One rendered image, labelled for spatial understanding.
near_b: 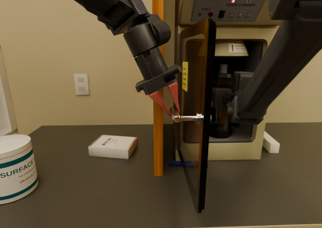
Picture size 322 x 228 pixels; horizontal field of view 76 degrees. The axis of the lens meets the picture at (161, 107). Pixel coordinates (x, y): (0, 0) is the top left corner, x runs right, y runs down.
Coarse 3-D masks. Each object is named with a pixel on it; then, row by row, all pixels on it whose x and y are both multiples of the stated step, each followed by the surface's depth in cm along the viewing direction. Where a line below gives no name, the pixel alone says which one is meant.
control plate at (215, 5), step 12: (204, 0) 55; (216, 0) 55; (228, 0) 55; (240, 0) 55; (252, 0) 55; (264, 0) 56; (192, 12) 58; (204, 12) 58; (216, 12) 58; (228, 12) 58; (252, 12) 59
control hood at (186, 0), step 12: (180, 0) 58; (192, 0) 55; (180, 12) 59; (264, 12) 59; (180, 24) 63; (192, 24) 63; (216, 24) 63; (228, 24) 63; (240, 24) 63; (252, 24) 63; (264, 24) 63; (276, 24) 63
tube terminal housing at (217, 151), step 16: (176, 0) 68; (176, 16) 68; (176, 32) 69; (224, 32) 65; (240, 32) 65; (256, 32) 65; (272, 32) 65; (176, 48) 69; (176, 64) 70; (176, 80) 70; (256, 128) 74; (224, 144) 75; (240, 144) 76; (256, 144) 76; (176, 160) 76
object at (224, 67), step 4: (220, 64) 75; (224, 64) 75; (220, 68) 75; (224, 68) 74; (216, 72) 76; (220, 72) 75; (224, 72) 74; (228, 72) 76; (216, 76) 73; (220, 76) 72; (224, 76) 72; (228, 76) 72; (232, 76) 73
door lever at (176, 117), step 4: (172, 108) 48; (172, 112) 45; (176, 112) 44; (196, 112) 43; (172, 116) 42; (176, 116) 42; (180, 116) 42; (184, 116) 42; (188, 116) 42; (192, 116) 42; (196, 116) 42; (172, 120) 42; (176, 120) 42; (180, 120) 42; (184, 120) 42; (188, 120) 42; (192, 120) 42; (196, 120) 42; (196, 124) 43
